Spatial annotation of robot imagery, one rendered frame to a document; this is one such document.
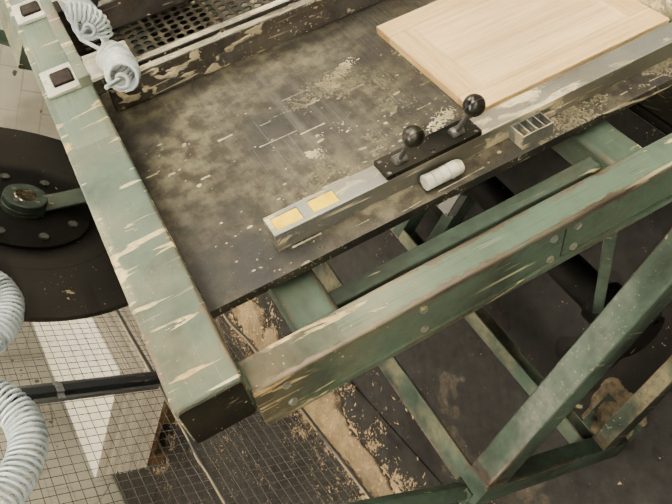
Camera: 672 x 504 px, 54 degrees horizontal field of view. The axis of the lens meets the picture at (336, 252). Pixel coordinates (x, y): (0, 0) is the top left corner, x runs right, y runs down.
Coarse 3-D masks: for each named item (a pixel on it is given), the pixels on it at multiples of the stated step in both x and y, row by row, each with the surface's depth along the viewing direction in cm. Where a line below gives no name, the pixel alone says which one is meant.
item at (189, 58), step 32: (288, 0) 150; (320, 0) 149; (352, 0) 153; (224, 32) 145; (256, 32) 147; (288, 32) 151; (64, 64) 138; (96, 64) 137; (160, 64) 141; (192, 64) 144; (224, 64) 148; (128, 96) 142
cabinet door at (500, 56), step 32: (448, 0) 151; (480, 0) 150; (512, 0) 148; (544, 0) 146; (576, 0) 145; (608, 0) 143; (384, 32) 146; (416, 32) 145; (448, 32) 144; (480, 32) 142; (512, 32) 141; (544, 32) 139; (576, 32) 138; (608, 32) 136; (640, 32) 135; (416, 64) 139; (448, 64) 136; (480, 64) 135; (512, 64) 134; (544, 64) 132; (576, 64) 131; (512, 96) 128
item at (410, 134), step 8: (408, 128) 104; (416, 128) 104; (408, 136) 104; (416, 136) 104; (424, 136) 105; (408, 144) 105; (416, 144) 105; (400, 152) 113; (392, 160) 115; (400, 160) 115
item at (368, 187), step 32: (608, 64) 126; (640, 64) 128; (544, 96) 123; (576, 96) 124; (480, 128) 120; (448, 160) 118; (320, 192) 115; (352, 192) 114; (384, 192) 116; (320, 224) 113
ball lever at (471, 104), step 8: (472, 96) 107; (480, 96) 107; (464, 104) 108; (472, 104) 106; (480, 104) 107; (472, 112) 107; (480, 112) 107; (464, 120) 113; (456, 128) 116; (456, 136) 117
